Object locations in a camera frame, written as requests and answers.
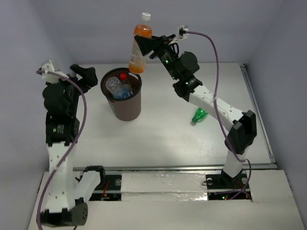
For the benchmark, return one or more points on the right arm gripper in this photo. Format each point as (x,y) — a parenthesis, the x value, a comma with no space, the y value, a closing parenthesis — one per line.
(148,43)

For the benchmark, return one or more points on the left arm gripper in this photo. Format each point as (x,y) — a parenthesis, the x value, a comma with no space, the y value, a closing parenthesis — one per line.
(81,78)

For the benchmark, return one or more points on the crushed clear plastic bottle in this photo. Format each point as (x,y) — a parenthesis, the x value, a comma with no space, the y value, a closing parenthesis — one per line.
(113,84)

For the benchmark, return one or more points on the blue label clear bottle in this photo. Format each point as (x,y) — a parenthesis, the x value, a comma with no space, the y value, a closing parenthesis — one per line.
(121,94)

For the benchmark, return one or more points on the green plastic bottle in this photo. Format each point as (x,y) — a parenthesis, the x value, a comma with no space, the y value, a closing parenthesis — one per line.
(199,115)

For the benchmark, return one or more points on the clear bottle dark label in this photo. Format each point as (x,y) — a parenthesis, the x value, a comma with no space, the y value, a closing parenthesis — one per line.
(125,82)

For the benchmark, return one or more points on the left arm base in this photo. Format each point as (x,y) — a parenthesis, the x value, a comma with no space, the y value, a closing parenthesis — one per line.
(110,190)

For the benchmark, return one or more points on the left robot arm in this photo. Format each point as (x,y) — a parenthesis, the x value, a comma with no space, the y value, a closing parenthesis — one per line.
(63,204)

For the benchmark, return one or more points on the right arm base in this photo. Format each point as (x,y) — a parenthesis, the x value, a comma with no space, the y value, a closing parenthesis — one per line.
(222,187)

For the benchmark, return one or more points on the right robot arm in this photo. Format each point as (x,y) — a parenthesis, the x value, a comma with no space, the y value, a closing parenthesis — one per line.
(239,128)

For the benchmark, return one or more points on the brown garbage bin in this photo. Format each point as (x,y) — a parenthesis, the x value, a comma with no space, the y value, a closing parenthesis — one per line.
(124,109)

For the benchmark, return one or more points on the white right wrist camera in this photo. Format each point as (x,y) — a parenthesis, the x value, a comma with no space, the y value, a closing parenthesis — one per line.
(182,34)

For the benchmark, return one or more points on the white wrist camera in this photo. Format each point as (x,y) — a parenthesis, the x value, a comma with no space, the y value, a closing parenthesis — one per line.
(50,65)
(182,34)

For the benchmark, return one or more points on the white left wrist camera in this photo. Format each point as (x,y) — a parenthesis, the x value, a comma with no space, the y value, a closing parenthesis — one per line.
(50,65)

